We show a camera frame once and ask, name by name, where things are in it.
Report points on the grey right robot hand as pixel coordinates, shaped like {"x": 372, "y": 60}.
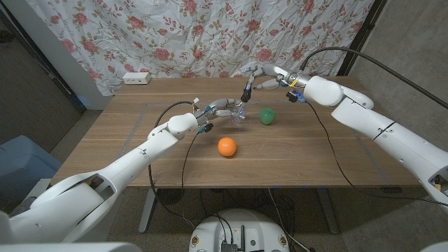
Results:
{"x": 280, "y": 71}

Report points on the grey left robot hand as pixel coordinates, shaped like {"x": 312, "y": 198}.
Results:
{"x": 220, "y": 105}

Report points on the clear spray bottle body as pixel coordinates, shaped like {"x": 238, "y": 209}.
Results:
{"x": 239, "y": 119}

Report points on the black spray nozzle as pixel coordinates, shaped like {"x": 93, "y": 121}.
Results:
{"x": 246, "y": 95}

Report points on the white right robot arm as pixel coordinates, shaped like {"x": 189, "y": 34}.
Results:
{"x": 385, "y": 136}

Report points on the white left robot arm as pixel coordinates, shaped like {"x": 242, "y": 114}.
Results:
{"x": 112, "y": 178}

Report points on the orange ball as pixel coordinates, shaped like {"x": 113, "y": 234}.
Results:
{"x": 227, "y": 146}

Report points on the green ball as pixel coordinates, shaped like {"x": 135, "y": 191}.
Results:
{"x": 266, "y": 116}

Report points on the floral rose print backdrop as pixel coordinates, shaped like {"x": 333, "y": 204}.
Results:
{"x": 196, "y": 35}

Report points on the white power strip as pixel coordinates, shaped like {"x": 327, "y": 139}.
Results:
{"x": 136, "y": 78}

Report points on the black backdrop stand pole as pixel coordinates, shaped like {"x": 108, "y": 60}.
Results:
{"x": 362, "y": 31}

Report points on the black round floor object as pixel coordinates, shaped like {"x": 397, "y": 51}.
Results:
{"x": 169, "y": 196}

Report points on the white robot torso base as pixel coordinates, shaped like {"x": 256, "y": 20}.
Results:
{"x": 252, "y": 227}

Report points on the white table leg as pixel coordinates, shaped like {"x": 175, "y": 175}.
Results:
{"x": 147, "y": 210}
{"x": 329, "y": 213}

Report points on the white room pillar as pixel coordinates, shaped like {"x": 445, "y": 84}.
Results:
{"x": 59, "y": 56}

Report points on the blue grey storage bin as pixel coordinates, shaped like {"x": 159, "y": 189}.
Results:
{"x": 24, "y": 164}

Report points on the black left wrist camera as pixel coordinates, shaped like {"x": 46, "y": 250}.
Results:
{"x": 206, "y": 128}

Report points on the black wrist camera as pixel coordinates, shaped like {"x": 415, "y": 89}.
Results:
{"x": 294, "y": 96}
{"x": 206, "y": 128}

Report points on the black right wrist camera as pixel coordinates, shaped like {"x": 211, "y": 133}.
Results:
{"x": 294, "y": 96}

